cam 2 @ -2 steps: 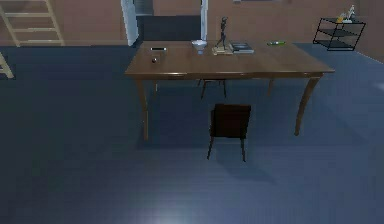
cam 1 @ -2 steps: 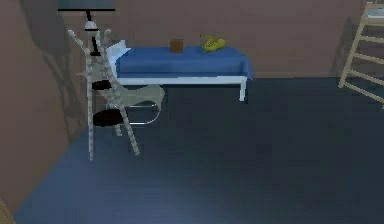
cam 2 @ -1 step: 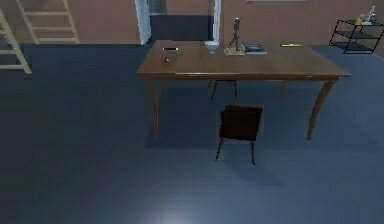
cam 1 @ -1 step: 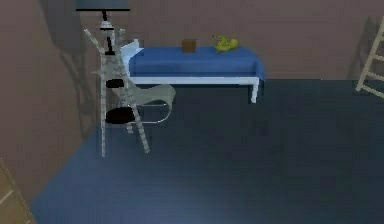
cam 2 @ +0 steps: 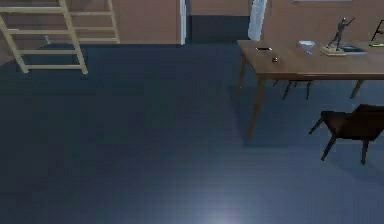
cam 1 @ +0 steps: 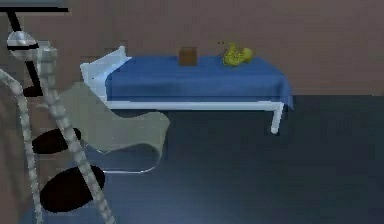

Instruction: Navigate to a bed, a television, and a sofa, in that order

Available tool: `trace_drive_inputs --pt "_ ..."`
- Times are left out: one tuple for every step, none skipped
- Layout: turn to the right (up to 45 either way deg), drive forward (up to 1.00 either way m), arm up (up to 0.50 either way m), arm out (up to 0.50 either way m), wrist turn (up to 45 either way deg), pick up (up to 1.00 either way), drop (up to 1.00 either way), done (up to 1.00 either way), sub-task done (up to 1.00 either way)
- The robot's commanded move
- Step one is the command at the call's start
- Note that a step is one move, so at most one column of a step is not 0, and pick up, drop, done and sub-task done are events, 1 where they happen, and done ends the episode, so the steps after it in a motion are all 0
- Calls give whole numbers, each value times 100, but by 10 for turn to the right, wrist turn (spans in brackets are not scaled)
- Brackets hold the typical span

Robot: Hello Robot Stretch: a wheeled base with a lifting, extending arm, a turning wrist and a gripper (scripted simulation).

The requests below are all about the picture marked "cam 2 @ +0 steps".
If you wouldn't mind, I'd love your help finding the black chair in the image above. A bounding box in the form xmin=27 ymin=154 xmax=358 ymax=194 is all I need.
xmin=271 ymin=79 xmax=314 ymax=101

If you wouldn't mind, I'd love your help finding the white room door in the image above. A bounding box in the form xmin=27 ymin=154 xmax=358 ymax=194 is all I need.
xmin=247 ymin=0 xmax=268 ymax=42

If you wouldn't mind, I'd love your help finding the brown wooden table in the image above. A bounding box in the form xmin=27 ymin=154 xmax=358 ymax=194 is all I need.
xmin=235 ymin=39 xmax=384 ymax=140

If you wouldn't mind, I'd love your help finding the pale wooden ladder shelf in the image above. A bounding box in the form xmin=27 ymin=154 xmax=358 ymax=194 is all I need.
xmin=0 ymin=0 xmax=122 ymax=75

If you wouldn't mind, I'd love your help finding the dark brown wooden chair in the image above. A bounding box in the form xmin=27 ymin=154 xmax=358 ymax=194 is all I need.
xmin=308 ymin=103 xmax=384 ymax=166

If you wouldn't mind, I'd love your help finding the grey figure statue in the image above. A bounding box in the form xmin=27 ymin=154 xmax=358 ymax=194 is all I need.
xmin=319 ymin=17 xmax=356 ymax=57

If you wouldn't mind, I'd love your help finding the dark blue book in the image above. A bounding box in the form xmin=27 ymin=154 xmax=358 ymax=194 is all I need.
xmin=340 ymin=45 xmax=369 ymax=56

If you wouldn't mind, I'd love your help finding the white door frame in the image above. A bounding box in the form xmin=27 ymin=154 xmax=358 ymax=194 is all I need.
xmin=179 ymin=0 xmax=188 ymax=46

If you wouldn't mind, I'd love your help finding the black and green frame object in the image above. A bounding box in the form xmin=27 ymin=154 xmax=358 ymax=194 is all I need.
xmin=368 ymin=19 xmax=384 ymax=48

